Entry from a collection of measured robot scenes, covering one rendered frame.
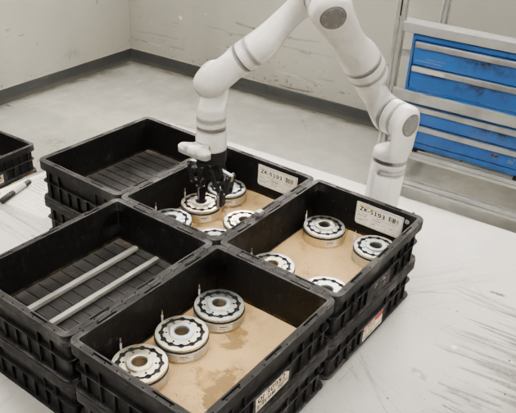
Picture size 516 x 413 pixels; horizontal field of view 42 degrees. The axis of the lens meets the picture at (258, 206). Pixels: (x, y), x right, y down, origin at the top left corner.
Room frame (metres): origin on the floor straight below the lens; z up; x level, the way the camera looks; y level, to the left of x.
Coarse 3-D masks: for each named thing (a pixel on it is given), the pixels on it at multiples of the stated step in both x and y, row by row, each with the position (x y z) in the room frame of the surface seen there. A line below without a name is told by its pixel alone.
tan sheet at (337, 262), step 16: (288, 240) 1.37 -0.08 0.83; (304, 240) 1.37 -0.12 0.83; (352, 240) 1.39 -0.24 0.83; (288, 256) 1.30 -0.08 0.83; (304, 256) 1.30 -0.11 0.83; (320, 256) 1.31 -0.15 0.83; (336, 256) 1.31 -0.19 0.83; (304, 272) 1.24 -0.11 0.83; (320, 272) 1.24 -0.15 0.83; (336, 272) 1.25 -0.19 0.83; (352, 272) 1.25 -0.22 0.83
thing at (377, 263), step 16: (304, 192) 1.44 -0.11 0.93; (352, 192) 1.45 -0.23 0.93; (272, 208) 1.35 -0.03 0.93; (400, 208) 1.38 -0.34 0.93; (256, 224) 1.28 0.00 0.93; (416, 224) 1.31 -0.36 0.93; (224, 240) 1.20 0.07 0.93; (400, 240) 1.24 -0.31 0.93; (256, 256) 1.14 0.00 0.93; (384, 256) 1.17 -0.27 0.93; (288, 272) 1.09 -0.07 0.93; (368, 272) 1.11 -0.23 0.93; (320, 288) 1.05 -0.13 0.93; (352, 288) 1.06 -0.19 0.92; (336, 304) 1.02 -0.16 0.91
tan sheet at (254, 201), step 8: (248, 192) 1.60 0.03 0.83; (248, 200) 1.56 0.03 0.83; (256, 200) 1.56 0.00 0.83; (264, 200) 1.56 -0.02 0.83; (272, 200) 1.56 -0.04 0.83; (224, 208) 1.50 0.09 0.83; (232, 208) 1.51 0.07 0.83; (240, 208) 1.51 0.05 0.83; (248, 208) 1.51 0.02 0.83; (256, 208) 1.51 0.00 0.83; (224, 216) 1.46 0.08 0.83; (192, 224) 1.42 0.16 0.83; (200, 224) 1.42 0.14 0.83; (208, 224) 1.42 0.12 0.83; (216, 224) 1.43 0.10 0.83
